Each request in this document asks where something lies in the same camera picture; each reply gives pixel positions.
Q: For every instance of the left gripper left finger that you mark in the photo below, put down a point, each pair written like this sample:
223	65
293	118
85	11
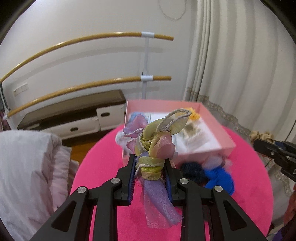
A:
91	214

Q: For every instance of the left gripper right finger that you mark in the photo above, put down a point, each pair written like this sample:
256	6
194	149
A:
208	214

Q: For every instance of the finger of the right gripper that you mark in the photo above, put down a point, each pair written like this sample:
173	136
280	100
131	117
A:
282	145
265	148

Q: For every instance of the beige scrunchie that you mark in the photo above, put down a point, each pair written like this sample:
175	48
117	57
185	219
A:
266	136

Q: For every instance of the blue knitted cloth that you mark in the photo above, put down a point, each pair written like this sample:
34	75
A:
219	177

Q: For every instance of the dark navy crochet scrunchie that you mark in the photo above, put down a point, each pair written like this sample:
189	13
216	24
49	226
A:
194	172

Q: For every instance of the bag of cotton swabs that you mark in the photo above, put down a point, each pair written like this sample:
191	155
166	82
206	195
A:
193	134

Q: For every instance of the pastel organza ribbon bundle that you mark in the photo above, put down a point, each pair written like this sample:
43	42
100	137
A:
152	145

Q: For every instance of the light blue towel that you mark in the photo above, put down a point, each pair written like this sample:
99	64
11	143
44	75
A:
135	114

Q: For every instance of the yellow crochet toy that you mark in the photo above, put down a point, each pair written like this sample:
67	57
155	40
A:
194	116

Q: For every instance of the clear plastic bag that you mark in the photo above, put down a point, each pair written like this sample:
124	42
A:
213	162

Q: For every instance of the cartoon print baby cloth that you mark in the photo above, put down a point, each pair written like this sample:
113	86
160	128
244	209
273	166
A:
120	139

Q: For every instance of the person's right hand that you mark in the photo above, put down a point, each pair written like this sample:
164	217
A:
290	212

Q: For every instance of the pink round tablecloth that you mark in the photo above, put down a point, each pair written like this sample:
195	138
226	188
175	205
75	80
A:
253	191

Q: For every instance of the pink striped pillow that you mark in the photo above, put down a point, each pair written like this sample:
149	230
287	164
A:
64	170

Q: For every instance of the pink cardboard box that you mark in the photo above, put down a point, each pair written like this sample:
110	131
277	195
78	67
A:
210	140

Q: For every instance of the grey quilt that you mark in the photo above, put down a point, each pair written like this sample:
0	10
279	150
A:
26	200

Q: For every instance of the dark top white bench cabinet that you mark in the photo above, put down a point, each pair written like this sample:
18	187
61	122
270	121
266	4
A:
78	116

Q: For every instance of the cream curtain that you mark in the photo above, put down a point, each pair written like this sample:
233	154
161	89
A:
242	67

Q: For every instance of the lower wooden ballet bar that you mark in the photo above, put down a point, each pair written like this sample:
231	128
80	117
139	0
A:
83	87

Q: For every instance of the white bar support post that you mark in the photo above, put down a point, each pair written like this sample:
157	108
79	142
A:
145	67

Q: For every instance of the white wall switch plate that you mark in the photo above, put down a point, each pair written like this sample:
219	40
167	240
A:
20	89

